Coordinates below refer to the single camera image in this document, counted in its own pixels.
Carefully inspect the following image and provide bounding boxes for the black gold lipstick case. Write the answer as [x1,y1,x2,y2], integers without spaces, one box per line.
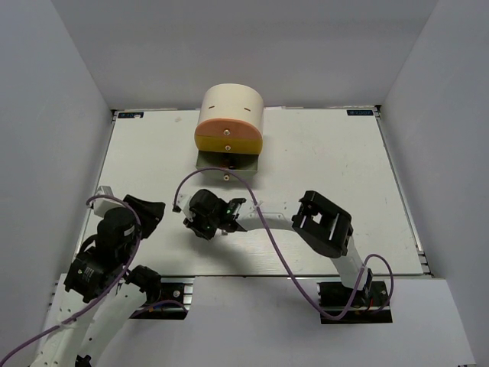
[221,156,235,170]

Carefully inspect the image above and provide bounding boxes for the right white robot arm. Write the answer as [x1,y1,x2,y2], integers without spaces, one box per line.
[174,189,373,307]

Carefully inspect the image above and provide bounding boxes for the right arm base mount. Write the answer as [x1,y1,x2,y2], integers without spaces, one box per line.
[318,281,393,325]

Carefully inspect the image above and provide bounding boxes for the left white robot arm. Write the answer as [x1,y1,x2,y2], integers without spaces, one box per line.
[32,194,165,366]

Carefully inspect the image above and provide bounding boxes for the round beige orange organizer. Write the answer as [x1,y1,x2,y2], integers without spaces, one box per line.
[194,83,264,179]

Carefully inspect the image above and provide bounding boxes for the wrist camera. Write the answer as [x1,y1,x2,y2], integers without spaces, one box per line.
[172,193,194,222]
[88,186,117,218]

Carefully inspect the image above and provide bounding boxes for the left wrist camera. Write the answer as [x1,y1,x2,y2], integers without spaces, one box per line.
[88,186,117,218]

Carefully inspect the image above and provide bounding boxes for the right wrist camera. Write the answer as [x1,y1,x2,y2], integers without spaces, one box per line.
[172,193,194,222]

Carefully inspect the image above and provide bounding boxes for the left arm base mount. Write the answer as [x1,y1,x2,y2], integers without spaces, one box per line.
[131,278,194,320]

